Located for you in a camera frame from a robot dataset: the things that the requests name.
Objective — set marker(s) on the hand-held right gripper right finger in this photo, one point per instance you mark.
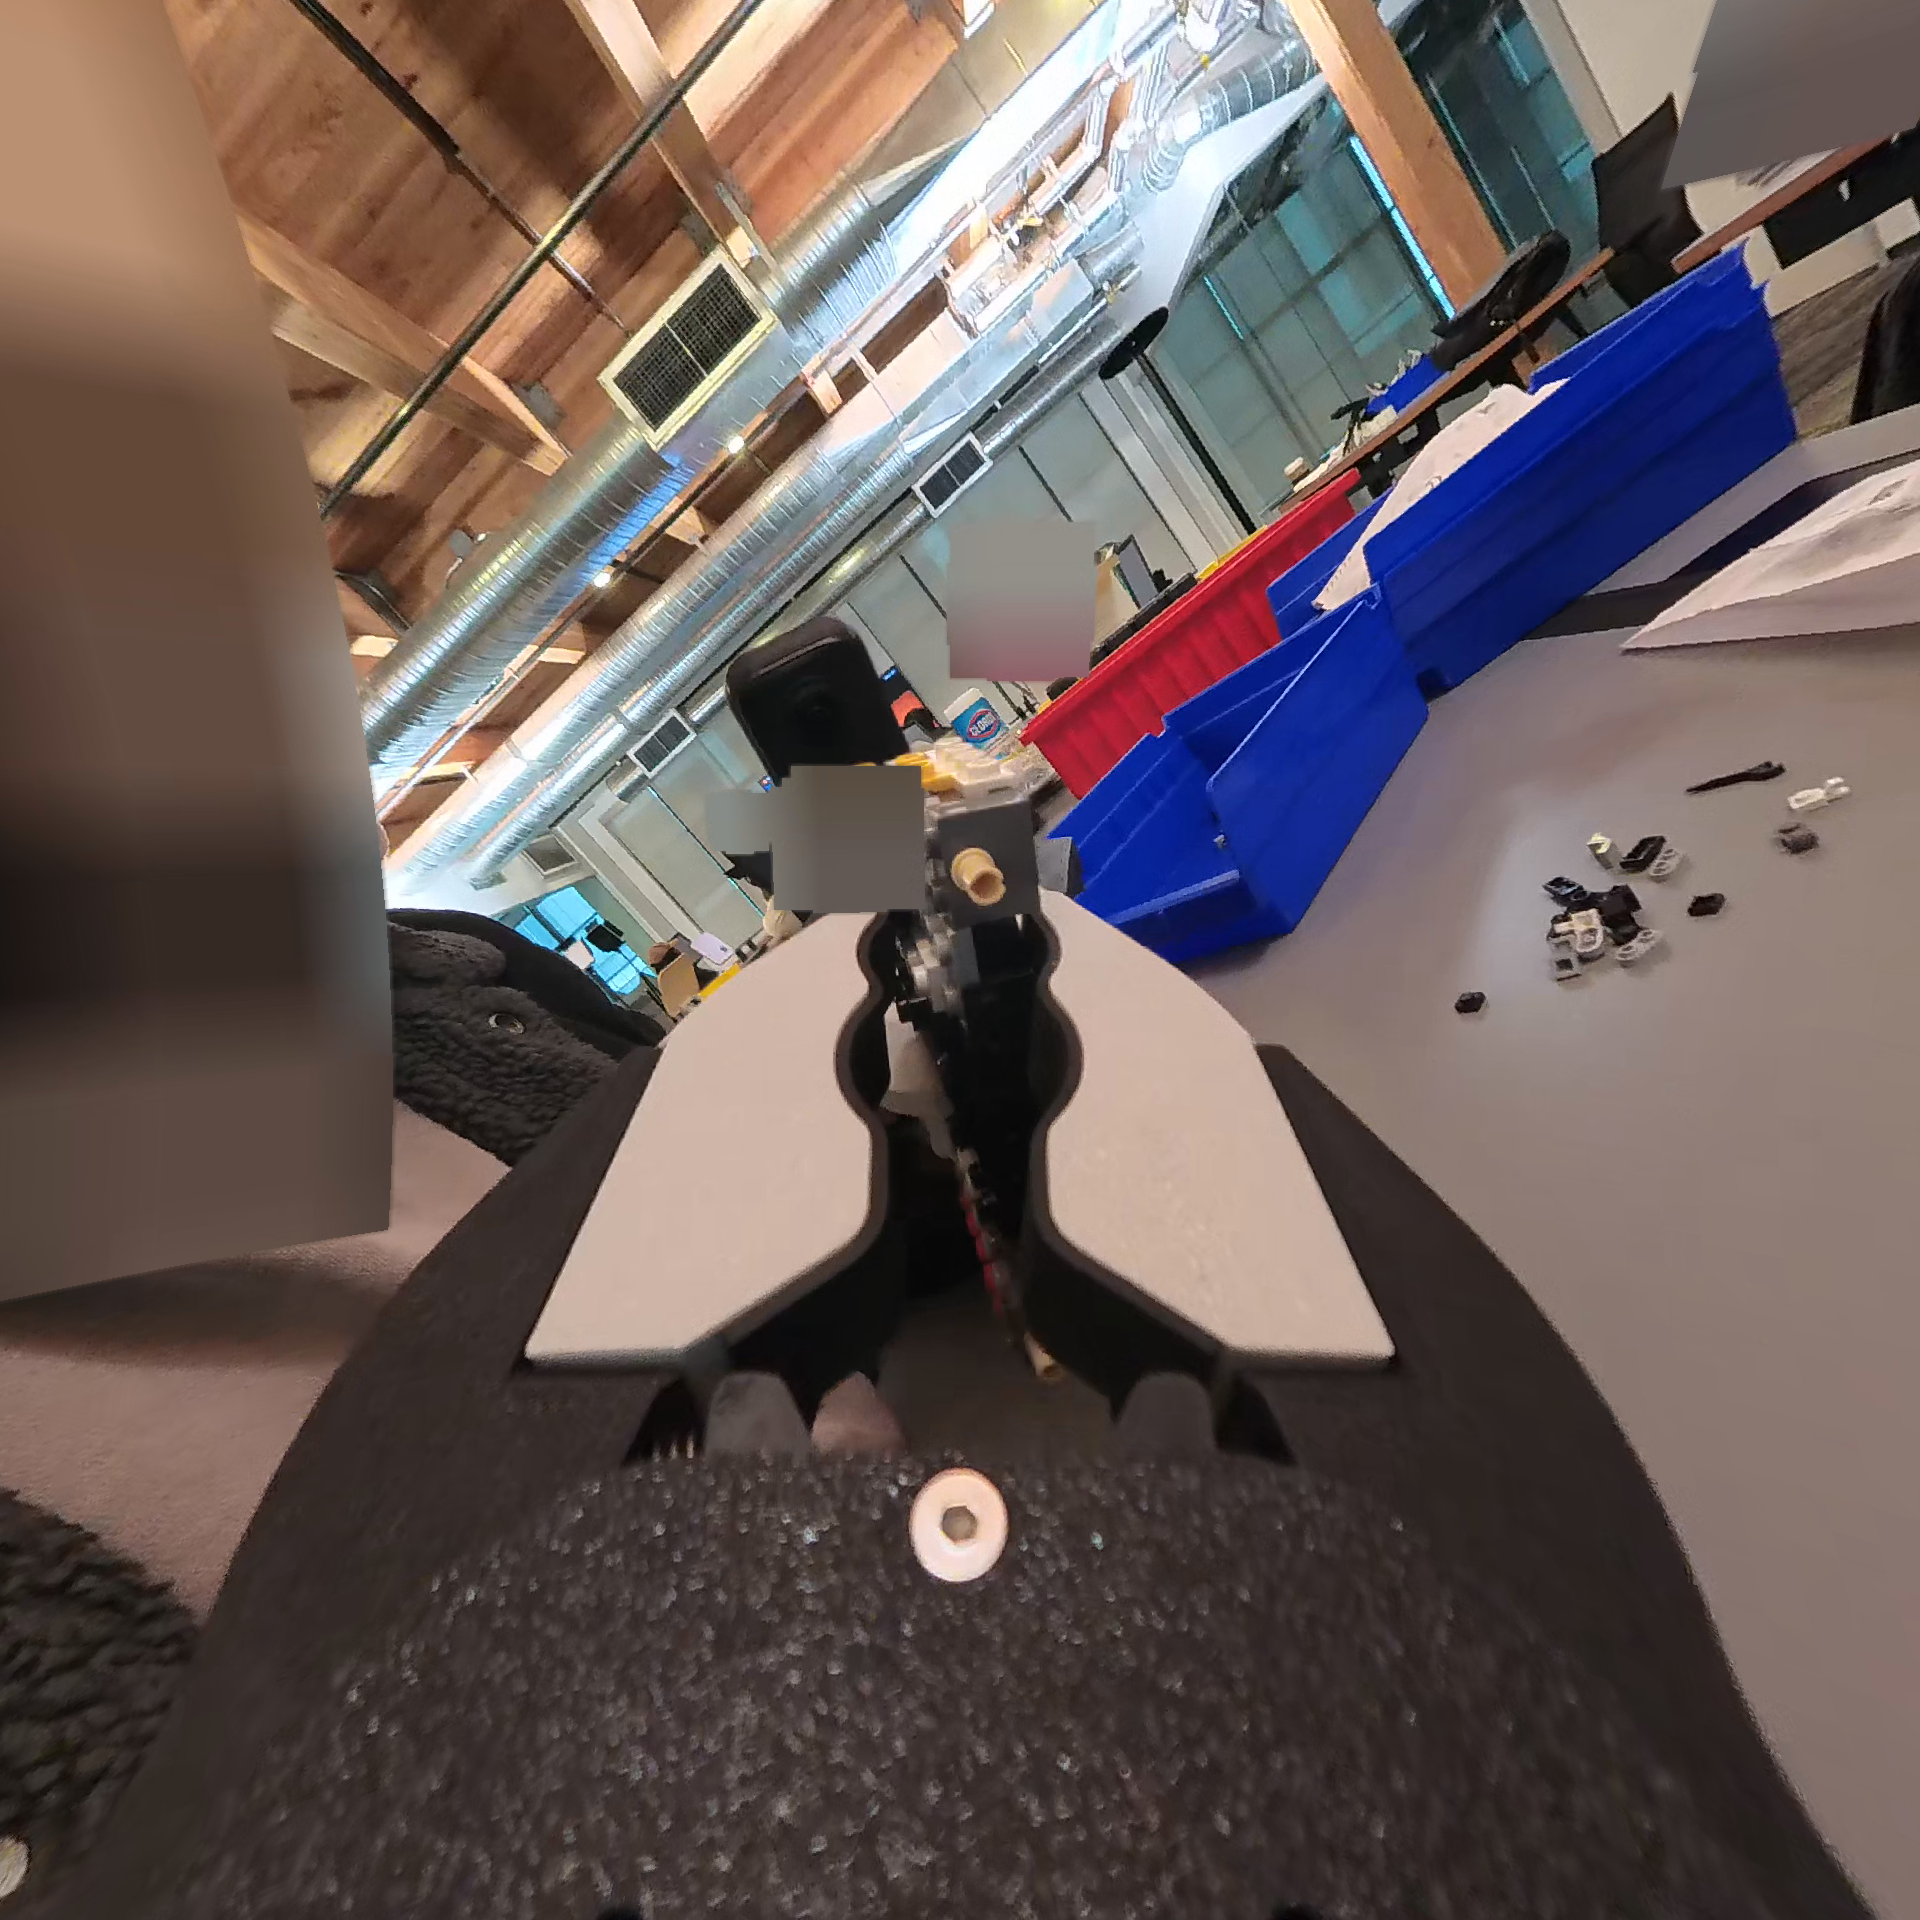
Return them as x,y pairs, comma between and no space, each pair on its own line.
1213,1200

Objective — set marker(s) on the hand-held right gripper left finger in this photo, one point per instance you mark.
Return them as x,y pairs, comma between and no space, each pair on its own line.
703,1200

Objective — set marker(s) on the toy brick car chassis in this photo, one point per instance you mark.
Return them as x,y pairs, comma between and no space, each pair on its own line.
983,1048

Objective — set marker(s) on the grey desk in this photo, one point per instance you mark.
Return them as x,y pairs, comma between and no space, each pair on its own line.
1577,1200

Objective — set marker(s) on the wipes canister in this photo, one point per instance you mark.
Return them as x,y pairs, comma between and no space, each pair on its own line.
977,723

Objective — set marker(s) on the person's black fleece jacket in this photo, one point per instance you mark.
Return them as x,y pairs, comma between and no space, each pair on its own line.
497,1034

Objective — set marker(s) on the red storage bin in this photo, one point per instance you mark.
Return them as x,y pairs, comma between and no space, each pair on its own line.
1168,658

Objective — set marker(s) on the white ceiling vent grille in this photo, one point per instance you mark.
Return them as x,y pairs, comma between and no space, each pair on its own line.
688,349

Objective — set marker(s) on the black floor lamp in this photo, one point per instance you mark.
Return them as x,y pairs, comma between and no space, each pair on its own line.
1132,341

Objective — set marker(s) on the scattered small brick pieces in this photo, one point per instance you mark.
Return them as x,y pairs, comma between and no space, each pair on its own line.
1604,915

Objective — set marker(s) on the person's beige top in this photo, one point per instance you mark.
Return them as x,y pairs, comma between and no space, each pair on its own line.
149,1393

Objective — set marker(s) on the printed paper sheet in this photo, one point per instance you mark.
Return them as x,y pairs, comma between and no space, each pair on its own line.
1438,465

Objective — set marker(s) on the blue storage bin stack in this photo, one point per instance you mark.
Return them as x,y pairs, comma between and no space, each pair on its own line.
1577,497

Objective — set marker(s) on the black duffel bag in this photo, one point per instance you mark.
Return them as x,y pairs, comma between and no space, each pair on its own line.
1500,300

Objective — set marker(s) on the wooden background table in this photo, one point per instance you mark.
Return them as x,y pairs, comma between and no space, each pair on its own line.
1515,323
1802,188

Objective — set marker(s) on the white printed paper bag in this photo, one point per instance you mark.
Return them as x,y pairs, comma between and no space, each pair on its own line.
1802,578

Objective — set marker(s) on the black office chair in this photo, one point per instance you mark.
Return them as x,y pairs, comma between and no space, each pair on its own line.
1642,193

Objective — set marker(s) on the black backpack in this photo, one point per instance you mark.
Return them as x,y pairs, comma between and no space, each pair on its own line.
1888,354

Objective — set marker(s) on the silver ventilation duct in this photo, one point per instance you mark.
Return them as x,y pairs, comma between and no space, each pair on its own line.
676,599
525,525

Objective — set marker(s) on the wooden support post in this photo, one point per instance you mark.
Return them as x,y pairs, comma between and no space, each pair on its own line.
1393,119

